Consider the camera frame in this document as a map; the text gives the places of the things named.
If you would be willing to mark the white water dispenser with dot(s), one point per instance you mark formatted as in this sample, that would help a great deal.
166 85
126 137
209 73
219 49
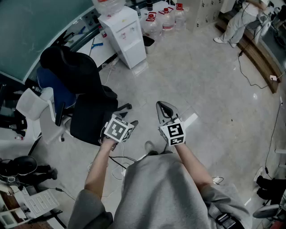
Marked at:
125 44

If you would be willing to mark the person's grey shirt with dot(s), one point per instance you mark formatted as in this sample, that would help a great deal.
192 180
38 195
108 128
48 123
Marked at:
161 196

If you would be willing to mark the grey trash bin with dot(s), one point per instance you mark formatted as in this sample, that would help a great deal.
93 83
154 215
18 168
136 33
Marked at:
148 43

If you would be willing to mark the person's left forearm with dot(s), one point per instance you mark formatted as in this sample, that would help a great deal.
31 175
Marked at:
98 170

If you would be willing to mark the black equipment base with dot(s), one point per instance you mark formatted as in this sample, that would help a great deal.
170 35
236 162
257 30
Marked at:
271 187

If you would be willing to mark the white power adapter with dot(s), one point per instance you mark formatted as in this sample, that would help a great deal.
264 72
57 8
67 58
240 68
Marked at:
273 78

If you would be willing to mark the black helmet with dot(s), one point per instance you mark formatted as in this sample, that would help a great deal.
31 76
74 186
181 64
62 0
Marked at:
24 165

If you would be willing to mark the white office chair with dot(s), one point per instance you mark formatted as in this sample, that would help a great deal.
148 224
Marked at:
33 105

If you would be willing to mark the white slotted rack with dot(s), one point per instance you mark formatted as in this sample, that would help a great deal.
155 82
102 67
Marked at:
41 202

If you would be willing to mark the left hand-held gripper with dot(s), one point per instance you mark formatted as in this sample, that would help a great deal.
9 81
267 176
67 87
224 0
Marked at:
117 129

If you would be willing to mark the person's right forearm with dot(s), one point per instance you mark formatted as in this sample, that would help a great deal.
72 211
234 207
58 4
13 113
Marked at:
192 165

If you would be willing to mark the beige locker cabinet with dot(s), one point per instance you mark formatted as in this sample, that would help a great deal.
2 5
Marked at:
201 13

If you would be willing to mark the large clear dispenser water bottle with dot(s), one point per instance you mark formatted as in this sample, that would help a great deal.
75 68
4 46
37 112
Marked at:
109 6

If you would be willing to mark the brown wooden counter base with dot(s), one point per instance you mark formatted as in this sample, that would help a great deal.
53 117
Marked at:
257 53

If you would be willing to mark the clear water jug red cap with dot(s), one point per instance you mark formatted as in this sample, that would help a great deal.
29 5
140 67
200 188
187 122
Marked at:
167 22
152 28
180 18

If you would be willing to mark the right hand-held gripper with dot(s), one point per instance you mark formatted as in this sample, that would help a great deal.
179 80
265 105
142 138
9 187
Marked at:
173 134

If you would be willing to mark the black office chair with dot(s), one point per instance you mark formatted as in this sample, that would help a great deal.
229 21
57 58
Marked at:
89 107

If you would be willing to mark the blue office chair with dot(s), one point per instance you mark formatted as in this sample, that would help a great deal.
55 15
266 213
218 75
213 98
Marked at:
55 89

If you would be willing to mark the person's left white shoe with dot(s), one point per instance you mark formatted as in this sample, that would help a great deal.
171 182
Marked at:
150 147

